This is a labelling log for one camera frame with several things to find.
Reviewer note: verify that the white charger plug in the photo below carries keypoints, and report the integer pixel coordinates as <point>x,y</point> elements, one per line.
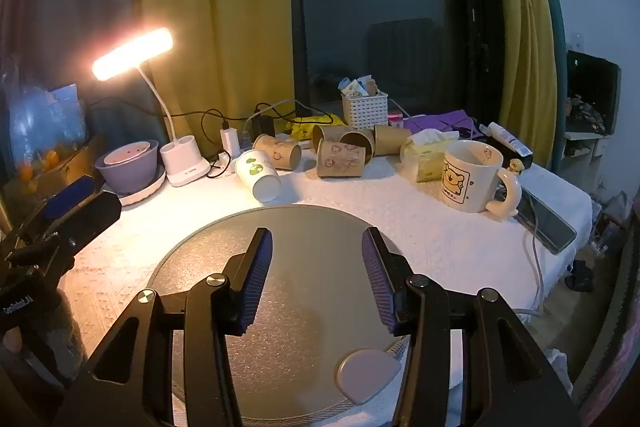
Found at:
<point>230,143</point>

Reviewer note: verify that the brown paper cup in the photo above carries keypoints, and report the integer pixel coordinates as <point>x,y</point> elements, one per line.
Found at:
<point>340,159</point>
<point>392,140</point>
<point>275,149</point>
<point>357,144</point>
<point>327,134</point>

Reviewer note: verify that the brown cardboard box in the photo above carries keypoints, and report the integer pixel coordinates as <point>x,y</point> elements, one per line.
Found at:
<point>75,167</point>

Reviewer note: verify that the black smartphone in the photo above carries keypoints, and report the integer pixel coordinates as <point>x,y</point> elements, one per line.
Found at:
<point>547,222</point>

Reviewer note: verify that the white bear mug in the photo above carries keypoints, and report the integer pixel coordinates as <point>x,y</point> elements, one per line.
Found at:
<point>465,182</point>

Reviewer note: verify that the grey round tray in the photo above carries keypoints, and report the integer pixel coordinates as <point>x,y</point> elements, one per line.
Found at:
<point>300,307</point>

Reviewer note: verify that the purple cloth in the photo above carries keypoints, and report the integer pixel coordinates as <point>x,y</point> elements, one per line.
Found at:
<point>440,123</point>

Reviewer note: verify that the white plastic basket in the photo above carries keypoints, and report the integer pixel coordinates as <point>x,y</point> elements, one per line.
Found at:
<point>365,112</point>

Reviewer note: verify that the white plate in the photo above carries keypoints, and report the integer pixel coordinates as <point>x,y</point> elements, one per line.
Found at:
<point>150,189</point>

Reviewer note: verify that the purple bowl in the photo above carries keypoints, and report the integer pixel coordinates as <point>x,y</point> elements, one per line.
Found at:
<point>125,178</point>

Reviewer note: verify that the pink inner bowl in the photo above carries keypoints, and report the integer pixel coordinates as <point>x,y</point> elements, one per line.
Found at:
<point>129,153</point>

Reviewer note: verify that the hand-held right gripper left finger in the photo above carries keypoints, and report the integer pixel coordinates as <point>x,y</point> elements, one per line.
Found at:
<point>256,279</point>

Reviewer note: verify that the yellow curtain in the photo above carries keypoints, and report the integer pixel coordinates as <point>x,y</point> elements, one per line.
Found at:
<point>525,57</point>
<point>215,7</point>

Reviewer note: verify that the white desk lamp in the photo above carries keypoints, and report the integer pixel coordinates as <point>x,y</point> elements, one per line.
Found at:
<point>132,54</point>

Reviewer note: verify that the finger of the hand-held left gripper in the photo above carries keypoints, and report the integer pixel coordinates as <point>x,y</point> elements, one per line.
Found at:
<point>97,209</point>
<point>67,198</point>

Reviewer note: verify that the yellow packet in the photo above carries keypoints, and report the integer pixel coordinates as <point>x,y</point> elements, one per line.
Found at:
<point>310,127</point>

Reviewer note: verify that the white tablecloth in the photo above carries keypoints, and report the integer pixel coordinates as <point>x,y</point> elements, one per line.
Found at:
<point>400,212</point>

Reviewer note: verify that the white cream tube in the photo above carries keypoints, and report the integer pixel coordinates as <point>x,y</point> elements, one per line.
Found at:
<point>507,138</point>

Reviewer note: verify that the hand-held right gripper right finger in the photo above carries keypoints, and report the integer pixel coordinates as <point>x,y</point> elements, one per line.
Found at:
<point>376,287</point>

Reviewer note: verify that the assorted small packets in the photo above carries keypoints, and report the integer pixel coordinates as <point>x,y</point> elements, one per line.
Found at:
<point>357,87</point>

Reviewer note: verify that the blue plastic bag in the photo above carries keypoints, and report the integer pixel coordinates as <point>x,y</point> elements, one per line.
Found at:
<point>47,122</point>

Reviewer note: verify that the black monitor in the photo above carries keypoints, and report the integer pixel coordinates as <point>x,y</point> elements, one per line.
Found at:
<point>592,89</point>

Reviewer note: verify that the pink small box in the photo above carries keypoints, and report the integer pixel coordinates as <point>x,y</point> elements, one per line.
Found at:
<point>396,122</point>

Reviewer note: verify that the white paper cup green print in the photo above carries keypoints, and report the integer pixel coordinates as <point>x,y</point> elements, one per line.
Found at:
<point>255,172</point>

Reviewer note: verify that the yellow tissue pack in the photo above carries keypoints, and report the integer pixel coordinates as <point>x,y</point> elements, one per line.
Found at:
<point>422,157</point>

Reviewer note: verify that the black charger plug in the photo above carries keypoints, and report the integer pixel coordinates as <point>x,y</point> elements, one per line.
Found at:
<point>263,127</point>

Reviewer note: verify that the white shelf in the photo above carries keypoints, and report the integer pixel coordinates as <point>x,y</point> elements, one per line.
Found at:
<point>585,152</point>

